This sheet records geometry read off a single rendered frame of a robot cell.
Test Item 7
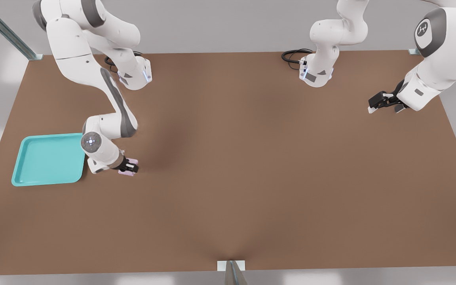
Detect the black cable loop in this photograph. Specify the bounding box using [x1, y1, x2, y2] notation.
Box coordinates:
[281, 49, 314, 70]
[104, 51, 144, 73]

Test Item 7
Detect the pale lilac phone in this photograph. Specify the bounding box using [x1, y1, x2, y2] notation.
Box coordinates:
[118, 158, 139, 177]

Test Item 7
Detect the pale blue-green tray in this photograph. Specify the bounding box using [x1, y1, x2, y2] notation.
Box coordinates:
[11, 133, 86, 187]

